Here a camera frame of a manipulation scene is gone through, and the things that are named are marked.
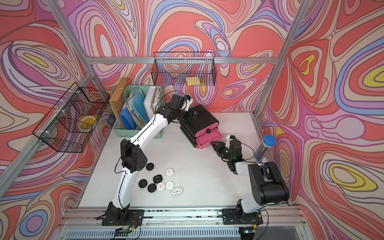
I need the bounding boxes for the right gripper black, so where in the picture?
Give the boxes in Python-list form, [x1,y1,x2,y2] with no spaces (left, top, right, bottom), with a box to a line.
[211,141,233,161]

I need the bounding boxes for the pink top drawer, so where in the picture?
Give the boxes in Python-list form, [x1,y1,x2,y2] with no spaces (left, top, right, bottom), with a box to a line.
[195,122,219,138]

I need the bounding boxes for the black drawer cabinet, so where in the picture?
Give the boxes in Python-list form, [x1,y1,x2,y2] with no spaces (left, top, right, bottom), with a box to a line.
[180,105,220,148]

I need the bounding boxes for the black round earphone case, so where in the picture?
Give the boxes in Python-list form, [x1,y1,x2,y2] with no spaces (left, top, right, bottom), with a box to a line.
[147,184,157,193]
[138,179,148,189]
[146,163,155,171]

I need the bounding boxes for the white oblong earphone case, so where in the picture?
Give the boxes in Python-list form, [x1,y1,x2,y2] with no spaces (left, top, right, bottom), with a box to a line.
[171,187,184,196]

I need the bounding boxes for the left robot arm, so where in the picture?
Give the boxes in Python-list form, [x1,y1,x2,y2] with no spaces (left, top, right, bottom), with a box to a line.
[112,94,193,210]

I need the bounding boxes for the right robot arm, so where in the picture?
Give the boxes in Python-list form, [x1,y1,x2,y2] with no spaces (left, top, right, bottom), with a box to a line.
[211,139,290,214]

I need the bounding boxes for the white binder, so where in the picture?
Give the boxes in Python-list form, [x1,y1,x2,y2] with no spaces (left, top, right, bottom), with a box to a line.
[144,86,159,120]

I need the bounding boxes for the yellow sticky note pad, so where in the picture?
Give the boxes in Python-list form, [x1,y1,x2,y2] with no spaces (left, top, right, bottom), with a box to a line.
[186,77,201,86]

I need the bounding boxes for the teal plastic folder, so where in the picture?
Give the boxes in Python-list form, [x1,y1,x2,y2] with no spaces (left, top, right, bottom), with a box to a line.
[129,88,149,124]

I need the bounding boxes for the green file organizer box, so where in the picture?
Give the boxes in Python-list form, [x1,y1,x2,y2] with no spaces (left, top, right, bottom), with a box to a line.
[112,85,165,139]

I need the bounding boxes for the blue folder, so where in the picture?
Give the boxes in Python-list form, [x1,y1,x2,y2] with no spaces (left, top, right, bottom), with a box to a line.
[120,107,137,130]

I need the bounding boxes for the blue capped clear tube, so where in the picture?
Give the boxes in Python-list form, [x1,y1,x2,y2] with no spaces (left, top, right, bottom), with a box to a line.
[254,135,277,162]

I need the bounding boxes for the brown cardboard folder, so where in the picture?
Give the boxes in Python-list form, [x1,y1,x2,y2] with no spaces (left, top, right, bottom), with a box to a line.
[110,78,128,129]

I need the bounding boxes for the black square earphone case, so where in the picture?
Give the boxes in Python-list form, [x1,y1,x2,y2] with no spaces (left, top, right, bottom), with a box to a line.
[153,175,163,184]

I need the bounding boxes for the yellow tape roll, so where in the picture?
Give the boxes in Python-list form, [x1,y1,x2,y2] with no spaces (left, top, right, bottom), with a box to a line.
[77,115,97,132]

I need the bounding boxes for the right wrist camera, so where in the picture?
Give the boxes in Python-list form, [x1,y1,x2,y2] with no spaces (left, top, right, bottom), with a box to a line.
[226,135,237,148]

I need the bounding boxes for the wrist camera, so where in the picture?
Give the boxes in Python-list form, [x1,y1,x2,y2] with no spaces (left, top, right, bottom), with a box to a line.
[182,95,193,112]
[226,135,237,148]

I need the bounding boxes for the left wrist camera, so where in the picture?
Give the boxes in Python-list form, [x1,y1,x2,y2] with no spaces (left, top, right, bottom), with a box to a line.
[182,95,193,112]

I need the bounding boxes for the black wire basket back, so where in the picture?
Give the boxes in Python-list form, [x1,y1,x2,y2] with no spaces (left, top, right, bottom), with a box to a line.
[151,51,217,87]

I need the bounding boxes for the black wire basket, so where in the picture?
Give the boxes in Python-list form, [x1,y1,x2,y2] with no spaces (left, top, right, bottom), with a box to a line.
[33,83,110,153]
[151,51,217,87]

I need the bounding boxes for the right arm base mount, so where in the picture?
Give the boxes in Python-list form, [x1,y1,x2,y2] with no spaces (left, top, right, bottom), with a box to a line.
[220,209,264,226]

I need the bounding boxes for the black wire basket left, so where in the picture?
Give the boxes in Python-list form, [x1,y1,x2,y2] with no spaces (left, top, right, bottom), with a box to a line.
[33,83,110,153]

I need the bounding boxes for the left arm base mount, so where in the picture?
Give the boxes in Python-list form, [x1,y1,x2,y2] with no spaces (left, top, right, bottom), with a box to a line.
[97,202,144,227]

